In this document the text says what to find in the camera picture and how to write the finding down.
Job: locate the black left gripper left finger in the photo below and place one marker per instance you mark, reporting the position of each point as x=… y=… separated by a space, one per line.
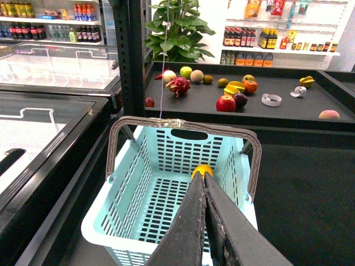
x=183 y=243

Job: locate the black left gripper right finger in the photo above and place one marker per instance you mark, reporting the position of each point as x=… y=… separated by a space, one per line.
x=232 y=238

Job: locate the light blue plastic basket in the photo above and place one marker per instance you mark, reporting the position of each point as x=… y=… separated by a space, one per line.
x=152 y=172

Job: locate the yellow mango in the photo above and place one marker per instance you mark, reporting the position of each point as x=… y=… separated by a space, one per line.
x=202 y=169

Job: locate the brown basket handle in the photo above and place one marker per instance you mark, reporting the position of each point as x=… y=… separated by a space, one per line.
x=255 y=163
x=123 y=125

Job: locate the brown front basket handle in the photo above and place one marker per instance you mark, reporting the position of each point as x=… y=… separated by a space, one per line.
x=255 y=163

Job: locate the red-green mango fruit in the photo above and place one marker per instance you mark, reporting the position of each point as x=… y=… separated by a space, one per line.
x=248 y=77

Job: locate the red apple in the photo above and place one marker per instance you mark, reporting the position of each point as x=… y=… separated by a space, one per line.
x=226 y=104

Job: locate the dark purple plum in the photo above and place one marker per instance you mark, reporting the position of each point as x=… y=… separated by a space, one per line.
x=240 y=100

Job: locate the small dark red fruit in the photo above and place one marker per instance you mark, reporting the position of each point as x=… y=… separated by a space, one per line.
x=149 y=102

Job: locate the black fruit display tray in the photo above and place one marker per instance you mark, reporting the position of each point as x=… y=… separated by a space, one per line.
x=271 y=111

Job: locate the yellow starfruit near persimmon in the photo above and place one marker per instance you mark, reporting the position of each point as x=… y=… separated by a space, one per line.
x=234 y=87

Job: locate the orange persimmon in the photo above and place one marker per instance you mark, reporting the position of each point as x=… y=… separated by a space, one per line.
x=250 y=86

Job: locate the pink peach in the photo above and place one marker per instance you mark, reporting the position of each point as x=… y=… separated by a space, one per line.
x=329 y=114

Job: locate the brown-green round fruit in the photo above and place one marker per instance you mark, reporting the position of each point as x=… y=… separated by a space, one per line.
x=222 y=82

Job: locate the pink dragon fruit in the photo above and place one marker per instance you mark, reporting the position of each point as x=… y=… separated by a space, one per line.
x=179 y=86

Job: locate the brown kiwi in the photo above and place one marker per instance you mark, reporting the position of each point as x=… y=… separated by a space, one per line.
x=208 y=79

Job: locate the beige cantaloupe melon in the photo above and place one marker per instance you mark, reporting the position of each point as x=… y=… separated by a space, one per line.
x=196 y=76

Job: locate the glass-top chest freezer near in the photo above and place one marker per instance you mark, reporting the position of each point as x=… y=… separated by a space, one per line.
x=49 y=136

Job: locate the glass-top chest freezer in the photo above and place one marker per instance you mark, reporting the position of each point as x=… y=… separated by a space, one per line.
x=49 y=136
x=62 y=69

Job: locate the red chili pepper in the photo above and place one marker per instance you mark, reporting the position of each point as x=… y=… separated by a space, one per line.
x=160 y=77

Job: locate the white onion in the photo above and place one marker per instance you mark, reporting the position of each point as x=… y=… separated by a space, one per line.
x=168 y=76

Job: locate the green apple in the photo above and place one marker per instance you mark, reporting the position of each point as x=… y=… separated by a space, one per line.
x=185 y=72

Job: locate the yellow starfruit far right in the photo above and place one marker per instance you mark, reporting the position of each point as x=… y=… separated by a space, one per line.
x=307 y=81

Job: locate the green potted plant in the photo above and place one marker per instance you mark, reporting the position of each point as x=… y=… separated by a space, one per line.
x=176 y=32

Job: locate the white shelf with sauce bottles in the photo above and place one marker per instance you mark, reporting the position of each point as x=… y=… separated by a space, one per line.
x=284 y=34

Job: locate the glass-top chest freezer far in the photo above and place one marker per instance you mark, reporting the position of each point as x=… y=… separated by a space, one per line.
x=62 y=69

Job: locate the white shelf with drink bottles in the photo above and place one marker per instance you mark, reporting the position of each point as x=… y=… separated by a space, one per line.
x=76 y=22

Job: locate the black metal shelf post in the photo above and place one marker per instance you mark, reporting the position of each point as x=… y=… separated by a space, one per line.
x=128 y=19

